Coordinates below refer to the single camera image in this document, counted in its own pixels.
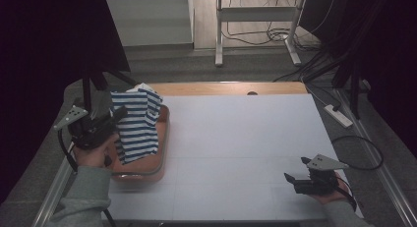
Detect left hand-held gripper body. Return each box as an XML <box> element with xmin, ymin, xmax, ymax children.
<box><xmin>53</xmin><ymin>104</ymin><xmax>121</xmax><ymax>151</ymax></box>

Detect black metal stand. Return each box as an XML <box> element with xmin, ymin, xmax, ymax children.
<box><xmin>330</xmin><ymin>54</ymin><xmax>363</xmax><ymax>121</ymax></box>

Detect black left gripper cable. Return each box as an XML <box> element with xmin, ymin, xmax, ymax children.
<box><xmin>57</xmin><ymin>128</ymin><xmax>116</xmax><ymax>227</ymax></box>

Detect blue white striped cloth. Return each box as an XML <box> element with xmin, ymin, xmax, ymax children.
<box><xmin>110</xmin><ymin>83</ymin><xmax>164</xmax><ymax>166</ymax></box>

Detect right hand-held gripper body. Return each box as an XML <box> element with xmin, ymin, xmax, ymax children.
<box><xmin>292</xmin><ymin>153</ymin><xmax>350</xmax><ymax>198</ymax></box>

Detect white metal desk frame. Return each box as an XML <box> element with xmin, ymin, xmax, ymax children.
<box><xmin>214</xmin><ymin>0</ymin><xmax>309</xmax><ymax>68</ymax></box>

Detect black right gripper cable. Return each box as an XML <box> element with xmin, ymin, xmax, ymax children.
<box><xmin>329</xmin><ymin>135</ymin><xmax>385</xmax><ymax>212</ymax></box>

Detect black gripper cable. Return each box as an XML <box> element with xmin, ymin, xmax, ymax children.
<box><xmin>329</xmin><ymin>135</ymin><xmax>385</xmax><ymax>212</ymax></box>
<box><xmin>57</xmin><ymin>128</ymin><xmax>116</xmax><ymax>227</ymax></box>

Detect black floor cables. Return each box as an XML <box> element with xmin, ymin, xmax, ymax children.
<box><xmin>221</xmin><ymin>22</ymin><xmax>324</xmax><ymax>83</ymax></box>

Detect black curtain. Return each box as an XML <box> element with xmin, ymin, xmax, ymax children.
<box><xmin>0</xmin><ymin>0</ymin><xmax>132</xmax><ymax>205</ymax></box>
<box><xmin>299</xmin><ymin>0</ymin><xmax>417</xmax><ymax>156</ymax></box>

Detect black tripod stand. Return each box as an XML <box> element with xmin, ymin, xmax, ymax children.
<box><xmin>81</xmin><ymin>69</ymin><xmax>141</xmax><ymax>114</ymax></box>

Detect person's right hand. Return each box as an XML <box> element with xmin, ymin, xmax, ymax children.
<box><xmin>309</xmin><ymin>177</ymin><xmax>352</xmax><ymax>205</ymax></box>

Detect white power strip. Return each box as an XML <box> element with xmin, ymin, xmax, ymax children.
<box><xmin>324</xmin><ymin>103</ymin><xmax>354</xmax><ymax>129</ymax></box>

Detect orange plastic tray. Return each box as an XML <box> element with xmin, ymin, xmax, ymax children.
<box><xmin>107</xmin><ymin>103</ymin><xmax>171</xmax><ymax>184</ymax></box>

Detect aluminium rail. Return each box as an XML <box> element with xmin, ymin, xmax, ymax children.
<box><xmin>333</xmin><ymin>88</ymin><xmax>417</xmax><ymax>227</ymax></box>
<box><xmin>31</xmin><ymin>140</ymin><xmax>77</xmax><ymax>227</ymax></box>

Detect white table sheet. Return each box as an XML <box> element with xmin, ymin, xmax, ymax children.
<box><xmin>101</xmin><ymin>93</ymin><xmax>365</xmax><ymax>221</ymax></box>

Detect person's left hand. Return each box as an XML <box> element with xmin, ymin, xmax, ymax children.
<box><xmin>73</xmin><ymin>132</ymin><xmax>121</xmax><ymax>170</ymax></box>

